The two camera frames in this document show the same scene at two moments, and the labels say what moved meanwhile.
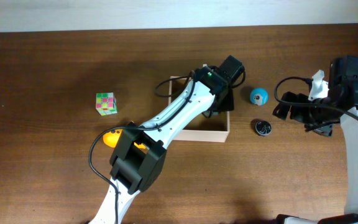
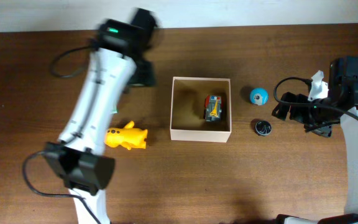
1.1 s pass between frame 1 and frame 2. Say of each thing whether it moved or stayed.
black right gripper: stayed
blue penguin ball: stayed
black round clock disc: stayed
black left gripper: moved
